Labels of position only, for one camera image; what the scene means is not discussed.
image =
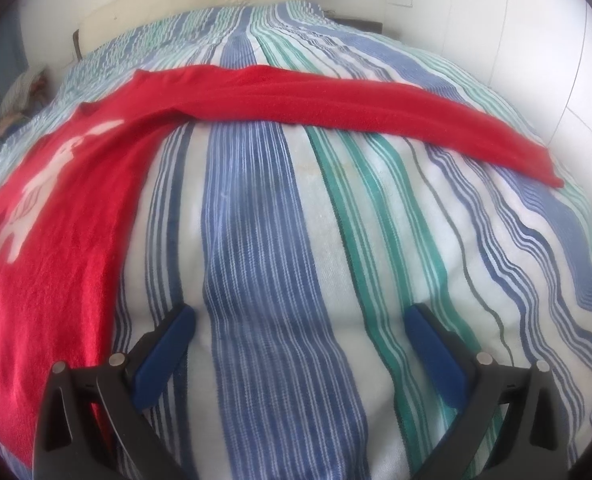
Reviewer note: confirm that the pile of clothes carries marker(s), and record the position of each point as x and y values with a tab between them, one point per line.
23	95

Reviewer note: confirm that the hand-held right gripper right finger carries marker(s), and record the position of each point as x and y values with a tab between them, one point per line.
433	345

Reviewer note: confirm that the red towel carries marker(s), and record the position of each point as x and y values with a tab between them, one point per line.
60	285

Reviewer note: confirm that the striped bed sheet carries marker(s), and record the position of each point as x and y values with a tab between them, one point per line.
276	260

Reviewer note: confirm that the blue curtain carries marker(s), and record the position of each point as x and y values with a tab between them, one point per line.
8	45

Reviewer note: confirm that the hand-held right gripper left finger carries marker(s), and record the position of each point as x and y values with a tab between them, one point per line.
168	342

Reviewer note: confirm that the dark wooden nightstand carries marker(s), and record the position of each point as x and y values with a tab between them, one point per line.
361	24

